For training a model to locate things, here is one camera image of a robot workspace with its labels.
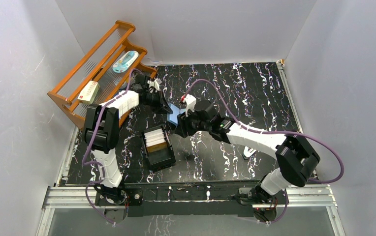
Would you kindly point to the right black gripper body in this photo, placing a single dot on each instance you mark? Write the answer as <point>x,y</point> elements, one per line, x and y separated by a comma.
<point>193,124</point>

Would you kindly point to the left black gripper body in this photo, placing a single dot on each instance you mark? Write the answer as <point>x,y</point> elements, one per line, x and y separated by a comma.
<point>157,100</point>

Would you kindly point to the blue card holder wallet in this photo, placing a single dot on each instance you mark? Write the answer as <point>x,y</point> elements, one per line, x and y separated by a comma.
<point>172,118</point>

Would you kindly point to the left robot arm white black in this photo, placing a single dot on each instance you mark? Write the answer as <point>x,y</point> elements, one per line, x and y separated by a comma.
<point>102,125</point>

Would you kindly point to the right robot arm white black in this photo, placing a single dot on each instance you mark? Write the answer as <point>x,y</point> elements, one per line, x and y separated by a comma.
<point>296,157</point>

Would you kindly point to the white card stack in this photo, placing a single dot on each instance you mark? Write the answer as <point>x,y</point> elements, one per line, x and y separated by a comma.
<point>154,137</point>

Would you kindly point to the black plastic card box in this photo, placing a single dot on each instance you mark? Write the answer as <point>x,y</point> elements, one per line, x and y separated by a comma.
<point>160,156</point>

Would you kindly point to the light blue oval case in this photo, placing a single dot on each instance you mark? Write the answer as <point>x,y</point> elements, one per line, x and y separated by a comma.
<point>124,63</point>

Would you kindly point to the orange wooden shelf rack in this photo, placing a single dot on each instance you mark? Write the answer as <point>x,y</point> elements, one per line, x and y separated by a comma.
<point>96,65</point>

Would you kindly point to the white plastic clip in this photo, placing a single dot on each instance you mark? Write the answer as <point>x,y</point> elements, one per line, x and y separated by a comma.
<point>248,152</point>

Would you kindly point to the white red small box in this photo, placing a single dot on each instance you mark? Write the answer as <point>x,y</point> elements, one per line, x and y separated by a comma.
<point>88,93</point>

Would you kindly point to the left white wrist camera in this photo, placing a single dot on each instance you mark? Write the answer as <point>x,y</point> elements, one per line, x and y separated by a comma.
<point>154,85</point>

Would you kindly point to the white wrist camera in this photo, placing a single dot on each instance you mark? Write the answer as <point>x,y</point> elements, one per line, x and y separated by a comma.
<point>189,101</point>
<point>154,85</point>

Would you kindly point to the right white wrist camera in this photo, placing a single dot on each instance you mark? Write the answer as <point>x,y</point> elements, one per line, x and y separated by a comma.
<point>189,101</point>

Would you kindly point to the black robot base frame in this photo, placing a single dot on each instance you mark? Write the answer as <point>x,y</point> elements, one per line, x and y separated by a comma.
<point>191,198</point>

